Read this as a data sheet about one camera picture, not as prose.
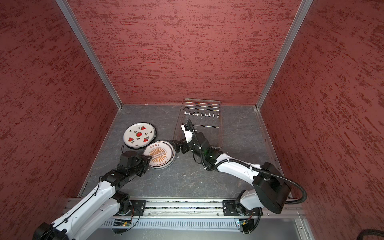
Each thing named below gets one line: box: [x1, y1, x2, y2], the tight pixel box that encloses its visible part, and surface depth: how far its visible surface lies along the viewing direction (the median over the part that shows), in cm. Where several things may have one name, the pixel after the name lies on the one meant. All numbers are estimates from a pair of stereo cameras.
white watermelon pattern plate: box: [123, 122, 157, 149], surface depth 102 cm
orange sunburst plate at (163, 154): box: [143, 140, 177, 170], surface depth 91 cm
